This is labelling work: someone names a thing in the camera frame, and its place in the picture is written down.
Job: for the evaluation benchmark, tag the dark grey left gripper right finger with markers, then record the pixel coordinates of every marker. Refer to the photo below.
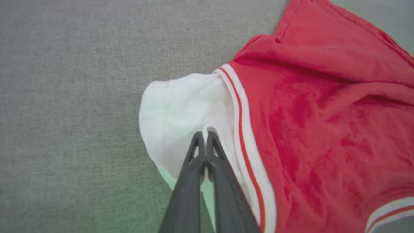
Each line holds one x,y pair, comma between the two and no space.
229,197

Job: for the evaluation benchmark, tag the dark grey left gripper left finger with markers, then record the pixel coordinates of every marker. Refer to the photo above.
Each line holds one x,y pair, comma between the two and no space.
187,191

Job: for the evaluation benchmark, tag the red and white garment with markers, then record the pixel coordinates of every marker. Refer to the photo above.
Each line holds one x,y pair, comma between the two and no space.
307,129

